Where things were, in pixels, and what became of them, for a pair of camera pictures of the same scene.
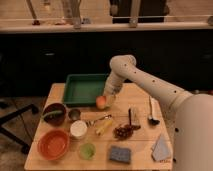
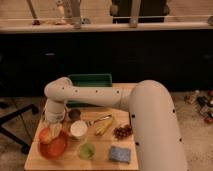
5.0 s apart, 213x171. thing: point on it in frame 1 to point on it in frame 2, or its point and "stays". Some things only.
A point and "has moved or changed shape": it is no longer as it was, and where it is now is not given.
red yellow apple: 101,102 has moved or changed shape
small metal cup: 74,114 stays
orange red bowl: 53,143 stays
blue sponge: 120,154 stays
